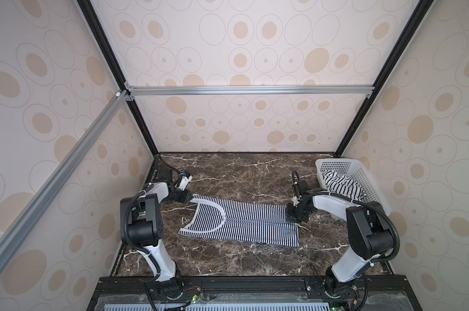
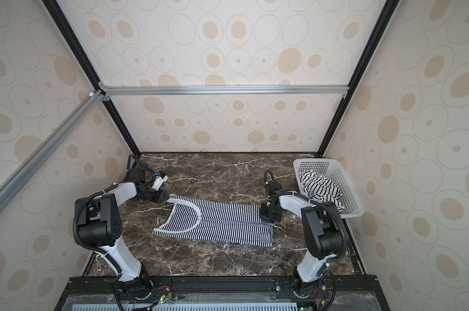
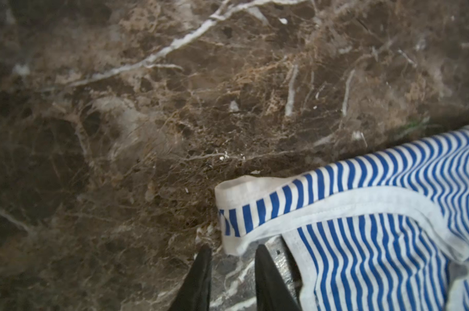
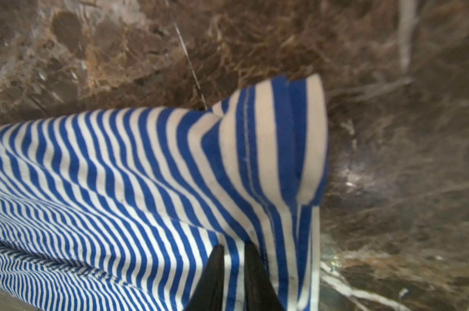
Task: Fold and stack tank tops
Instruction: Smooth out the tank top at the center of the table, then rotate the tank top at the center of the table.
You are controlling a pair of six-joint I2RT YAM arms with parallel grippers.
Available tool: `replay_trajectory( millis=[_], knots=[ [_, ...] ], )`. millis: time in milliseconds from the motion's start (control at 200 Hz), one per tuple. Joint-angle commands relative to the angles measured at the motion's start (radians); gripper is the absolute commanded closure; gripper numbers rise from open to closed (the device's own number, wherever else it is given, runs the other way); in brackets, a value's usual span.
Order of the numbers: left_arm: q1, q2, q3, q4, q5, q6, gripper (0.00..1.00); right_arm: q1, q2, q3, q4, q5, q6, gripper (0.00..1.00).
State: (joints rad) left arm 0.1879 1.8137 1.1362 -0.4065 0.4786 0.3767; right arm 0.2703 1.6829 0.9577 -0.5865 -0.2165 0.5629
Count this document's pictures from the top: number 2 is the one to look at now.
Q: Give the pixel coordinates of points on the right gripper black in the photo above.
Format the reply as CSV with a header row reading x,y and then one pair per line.
x,y
269,212

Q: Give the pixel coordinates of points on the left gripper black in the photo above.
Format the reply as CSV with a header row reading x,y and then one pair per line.
x,y
160,194

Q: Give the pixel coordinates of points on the blue white striped tank top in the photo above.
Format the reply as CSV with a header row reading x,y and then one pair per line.
x,y
206,220

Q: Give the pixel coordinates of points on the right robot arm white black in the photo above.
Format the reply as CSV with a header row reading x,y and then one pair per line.
x,y
325,237

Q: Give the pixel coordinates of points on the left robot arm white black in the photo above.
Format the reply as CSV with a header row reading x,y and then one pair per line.
x,y
97,226

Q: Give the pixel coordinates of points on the black white striped tank top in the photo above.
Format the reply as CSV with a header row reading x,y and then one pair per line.
x,y
322,189

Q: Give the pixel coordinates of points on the white plastic laundry basket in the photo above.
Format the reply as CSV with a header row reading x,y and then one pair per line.
x,y
333,170

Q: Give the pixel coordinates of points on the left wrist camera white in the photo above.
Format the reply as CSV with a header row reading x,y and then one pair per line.
x,y
159,179

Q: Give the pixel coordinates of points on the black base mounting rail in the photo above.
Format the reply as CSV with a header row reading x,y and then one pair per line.
x,y
349,292

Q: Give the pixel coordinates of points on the horizontal aluminium back rail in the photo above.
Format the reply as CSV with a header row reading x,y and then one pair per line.
x,y
226,90

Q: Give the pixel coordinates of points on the diagonal aluminium left rail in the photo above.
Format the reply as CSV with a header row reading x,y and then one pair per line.
x,y
11,187

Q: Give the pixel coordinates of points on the left black corner post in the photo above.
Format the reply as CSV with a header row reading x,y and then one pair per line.
x,y
62,24

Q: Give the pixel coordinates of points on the black corner post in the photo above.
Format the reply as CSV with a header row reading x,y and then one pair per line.
x,y
62,24
374,40

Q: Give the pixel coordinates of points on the right black corner post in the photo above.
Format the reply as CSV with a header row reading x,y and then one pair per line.
x,y
374,40

